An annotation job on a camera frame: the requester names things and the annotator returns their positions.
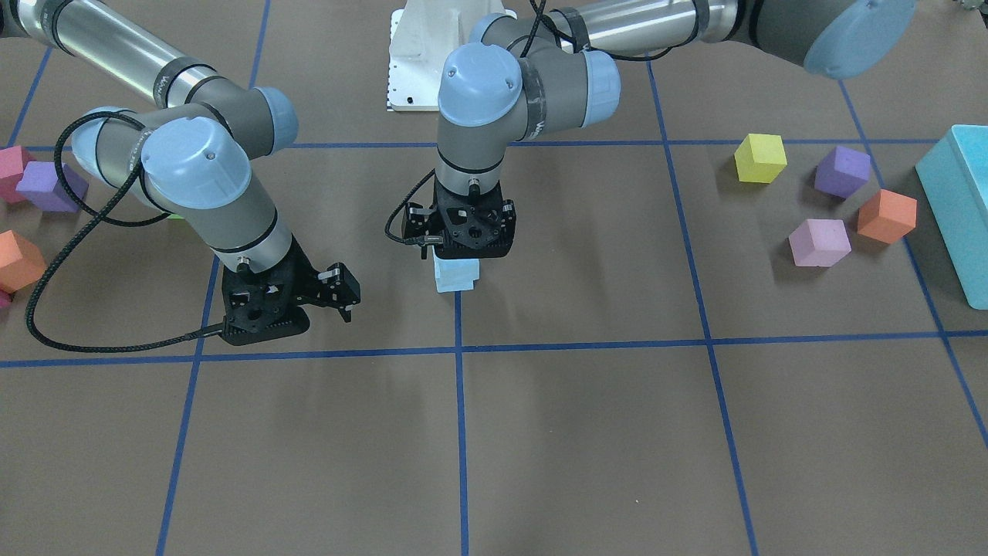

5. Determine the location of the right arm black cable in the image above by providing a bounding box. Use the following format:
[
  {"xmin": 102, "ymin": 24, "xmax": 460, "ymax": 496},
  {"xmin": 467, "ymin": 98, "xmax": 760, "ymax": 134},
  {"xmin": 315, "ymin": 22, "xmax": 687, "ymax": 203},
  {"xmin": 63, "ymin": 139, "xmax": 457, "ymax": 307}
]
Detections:
[{"xmin": 25, "ymin": 112, "xmax": 232, "ymax": 354}]

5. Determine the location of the light blue plastic tray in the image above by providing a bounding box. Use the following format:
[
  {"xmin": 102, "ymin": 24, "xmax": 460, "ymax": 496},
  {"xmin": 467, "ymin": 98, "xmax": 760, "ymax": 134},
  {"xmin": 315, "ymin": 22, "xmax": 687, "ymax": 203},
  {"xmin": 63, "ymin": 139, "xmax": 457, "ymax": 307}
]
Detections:
[{"xmin": 916, "ymin": 124, "xmax": 987, "ymax": 310}]

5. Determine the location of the magenta block near orange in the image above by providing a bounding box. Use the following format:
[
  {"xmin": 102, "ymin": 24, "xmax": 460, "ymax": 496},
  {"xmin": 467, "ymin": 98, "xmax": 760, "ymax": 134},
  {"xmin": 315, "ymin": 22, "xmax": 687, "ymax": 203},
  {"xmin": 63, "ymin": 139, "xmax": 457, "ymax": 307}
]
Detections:
[{"xmin": 1, "ymin": 145, "xmax": 35, "ymax": 205}]

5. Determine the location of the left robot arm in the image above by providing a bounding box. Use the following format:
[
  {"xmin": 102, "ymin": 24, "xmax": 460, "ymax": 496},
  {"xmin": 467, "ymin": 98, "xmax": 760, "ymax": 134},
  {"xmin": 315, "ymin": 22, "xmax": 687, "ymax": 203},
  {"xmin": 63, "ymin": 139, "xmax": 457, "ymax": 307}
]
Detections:
[{"xmin": 385, "ymin": 1, "xmax": 917, "ymax": 259}]

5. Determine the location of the yellow foam block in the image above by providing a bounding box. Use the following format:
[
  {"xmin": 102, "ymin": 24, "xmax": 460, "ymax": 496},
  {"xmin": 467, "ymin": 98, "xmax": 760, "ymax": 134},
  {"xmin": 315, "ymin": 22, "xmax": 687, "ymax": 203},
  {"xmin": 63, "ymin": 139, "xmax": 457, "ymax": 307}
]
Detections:
[{"xmin": 734, "ymin": 133, "xmax": 788, "ymax": 184}]

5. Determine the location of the purple block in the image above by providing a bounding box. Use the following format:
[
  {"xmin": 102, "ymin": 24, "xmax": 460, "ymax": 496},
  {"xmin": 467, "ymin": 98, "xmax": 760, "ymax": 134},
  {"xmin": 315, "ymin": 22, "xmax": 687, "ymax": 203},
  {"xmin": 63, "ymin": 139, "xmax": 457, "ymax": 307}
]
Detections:
[
  {"xmin": 15, "ymin": 161, "xmax": 80, "ymax": 212},
  {"xmin": 813, "ymin": 145, "xmax": 872, "ymax": 199}
]

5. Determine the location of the light blue block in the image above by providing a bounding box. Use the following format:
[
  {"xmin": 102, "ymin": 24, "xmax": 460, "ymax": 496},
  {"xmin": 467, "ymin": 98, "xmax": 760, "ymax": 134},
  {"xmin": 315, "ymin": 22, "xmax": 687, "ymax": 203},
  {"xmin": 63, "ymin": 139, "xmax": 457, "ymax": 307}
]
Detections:
[
  {"xmin": 433, "ymin": 256, "xmax": 480, "ymax": 280},
  {"xmin": 435, "ymin": 275, "xmax": 476, "ymax": 294}
]

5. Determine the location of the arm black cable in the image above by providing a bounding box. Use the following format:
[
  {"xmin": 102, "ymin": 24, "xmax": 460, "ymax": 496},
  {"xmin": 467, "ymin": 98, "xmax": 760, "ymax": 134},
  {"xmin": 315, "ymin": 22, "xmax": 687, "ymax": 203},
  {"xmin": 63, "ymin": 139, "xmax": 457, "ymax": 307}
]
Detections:
[
  {"xmin": 25, "ymin": 112, "xmax": 232, "ymax": 354},
  {"xmin": 384, "ymin": 168, "xmax": 445, "ymax": 246}
]

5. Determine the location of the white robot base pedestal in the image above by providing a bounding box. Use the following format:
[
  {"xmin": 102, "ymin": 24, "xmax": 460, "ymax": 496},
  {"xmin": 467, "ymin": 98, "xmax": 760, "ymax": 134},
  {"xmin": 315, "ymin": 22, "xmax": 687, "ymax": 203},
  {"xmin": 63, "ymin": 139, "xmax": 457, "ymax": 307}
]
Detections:
[{"xmin": 386, "ymin": 1, "xmax": 516, "ymax": 112}]

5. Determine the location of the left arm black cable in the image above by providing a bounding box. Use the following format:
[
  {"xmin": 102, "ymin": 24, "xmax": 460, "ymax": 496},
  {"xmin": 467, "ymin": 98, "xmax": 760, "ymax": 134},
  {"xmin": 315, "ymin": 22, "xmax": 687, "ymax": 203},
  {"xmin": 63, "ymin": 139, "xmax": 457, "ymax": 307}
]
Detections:
[{"xmin": 384, "ymin": 168, "xmax": 445, "ymax": 246}]

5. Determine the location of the pink foam block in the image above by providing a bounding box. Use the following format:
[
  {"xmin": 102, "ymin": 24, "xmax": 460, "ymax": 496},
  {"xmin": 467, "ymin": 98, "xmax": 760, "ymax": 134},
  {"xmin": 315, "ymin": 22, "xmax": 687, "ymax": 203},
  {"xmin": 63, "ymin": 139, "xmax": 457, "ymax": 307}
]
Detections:
[{"xmin": 788, "ymin": 219, "xmax": 853, "ymax": 268}]

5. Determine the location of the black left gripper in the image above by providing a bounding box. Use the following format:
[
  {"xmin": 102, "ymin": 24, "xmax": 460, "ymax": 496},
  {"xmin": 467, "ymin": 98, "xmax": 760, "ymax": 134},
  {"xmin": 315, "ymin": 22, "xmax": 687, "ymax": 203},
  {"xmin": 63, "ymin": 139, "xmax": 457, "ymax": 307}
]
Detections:
[{"xmin": 407, "ymin": 178, "xmax": 516, "ymax": 259}]

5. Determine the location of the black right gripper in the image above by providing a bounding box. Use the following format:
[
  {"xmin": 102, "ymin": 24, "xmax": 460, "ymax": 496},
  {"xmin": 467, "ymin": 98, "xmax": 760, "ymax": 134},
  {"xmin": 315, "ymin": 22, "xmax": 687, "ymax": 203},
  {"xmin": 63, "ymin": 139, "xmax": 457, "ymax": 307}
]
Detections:
[{"xmin": 220, "ymin": 239, "xmax": 361, "ymax": 346}]

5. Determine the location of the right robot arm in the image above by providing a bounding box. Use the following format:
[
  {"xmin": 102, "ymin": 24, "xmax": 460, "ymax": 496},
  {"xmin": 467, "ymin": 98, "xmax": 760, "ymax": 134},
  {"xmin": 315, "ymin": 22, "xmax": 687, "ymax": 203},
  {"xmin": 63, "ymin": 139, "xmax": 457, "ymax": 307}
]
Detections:
[{"xmin": 2, "ymin": 1, "xmax": 361, "ymax": 353}]

